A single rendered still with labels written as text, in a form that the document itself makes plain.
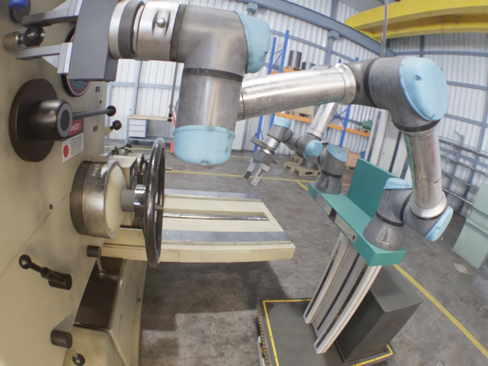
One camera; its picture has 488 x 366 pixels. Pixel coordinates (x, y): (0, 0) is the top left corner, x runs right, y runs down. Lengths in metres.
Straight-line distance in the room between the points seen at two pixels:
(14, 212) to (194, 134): 0.33
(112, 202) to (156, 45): 0.45
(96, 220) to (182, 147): 0.41
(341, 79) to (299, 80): 0.10
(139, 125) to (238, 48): 7.08
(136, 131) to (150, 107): 1.15
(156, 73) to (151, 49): 7.82
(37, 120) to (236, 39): 0.32
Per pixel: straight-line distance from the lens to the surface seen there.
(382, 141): 1.17
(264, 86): 0.41
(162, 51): 0.27
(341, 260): 1.36
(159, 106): 8.04
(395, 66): 0.47
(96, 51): 0.29
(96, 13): 0.31
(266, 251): 1.61
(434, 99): 0.47
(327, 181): 1.20
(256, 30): 0.27
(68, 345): 0.58
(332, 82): 0.48
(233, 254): 1.55
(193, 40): 0.26
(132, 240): 1.26
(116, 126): 0.91
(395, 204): 0.78
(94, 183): 0.62
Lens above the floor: 1.60
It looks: 19 degrees down
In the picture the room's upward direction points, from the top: 10 degrees clockwise
